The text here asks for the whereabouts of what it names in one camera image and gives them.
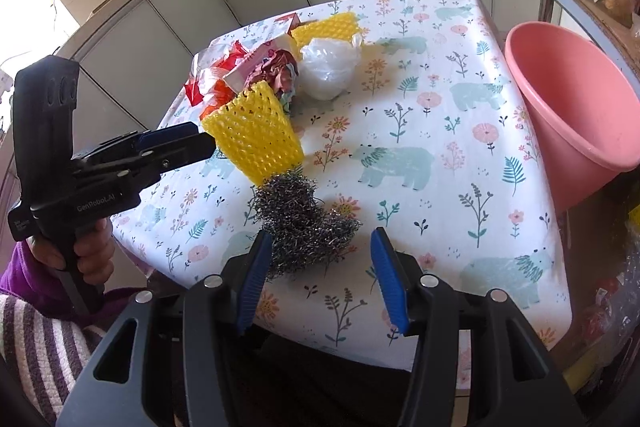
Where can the floral bear tablecloth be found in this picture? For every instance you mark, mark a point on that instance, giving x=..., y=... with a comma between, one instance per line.
x=425, y=107

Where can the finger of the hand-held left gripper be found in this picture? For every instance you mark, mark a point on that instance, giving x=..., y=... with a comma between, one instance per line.
x=167, y=136
x=185, y=152

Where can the steel wool scrubber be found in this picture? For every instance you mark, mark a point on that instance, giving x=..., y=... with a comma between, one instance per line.
x=300, y=219

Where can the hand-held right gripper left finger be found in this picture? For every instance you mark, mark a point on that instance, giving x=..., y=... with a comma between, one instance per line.
x=252, y=279

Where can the striped clothing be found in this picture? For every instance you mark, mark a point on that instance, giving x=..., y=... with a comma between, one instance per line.
x=35, y=347

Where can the clear plastic wrapper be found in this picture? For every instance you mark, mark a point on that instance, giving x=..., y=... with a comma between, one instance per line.
x=210, y=57

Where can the person's left forearm purple sleeve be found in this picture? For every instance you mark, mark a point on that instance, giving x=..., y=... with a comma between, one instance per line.
x=20, y=279

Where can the red and white snack wrapper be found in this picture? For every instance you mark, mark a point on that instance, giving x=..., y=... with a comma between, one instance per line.
x=207, y=94

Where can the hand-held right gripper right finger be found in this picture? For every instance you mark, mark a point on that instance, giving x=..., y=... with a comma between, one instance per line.
x=392, y=289

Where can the person's left hand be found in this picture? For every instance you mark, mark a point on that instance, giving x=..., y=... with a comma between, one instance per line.
x=92, y=257

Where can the yellow foam fruit net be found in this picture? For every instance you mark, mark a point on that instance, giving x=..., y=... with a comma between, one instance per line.
x=330, y=27
x=257, y=132

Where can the plastic bag with red contents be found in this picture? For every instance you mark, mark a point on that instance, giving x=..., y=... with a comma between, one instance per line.
x=607, y=307

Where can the white plastic bag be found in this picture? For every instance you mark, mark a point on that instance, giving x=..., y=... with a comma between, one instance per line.
x=325, y=67

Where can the dark red foil wrapper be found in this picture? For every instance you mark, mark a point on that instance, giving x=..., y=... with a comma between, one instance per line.
x=275, y=67

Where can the pink plastic basin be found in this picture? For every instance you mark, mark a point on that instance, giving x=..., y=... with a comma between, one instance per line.
x=565, y=97

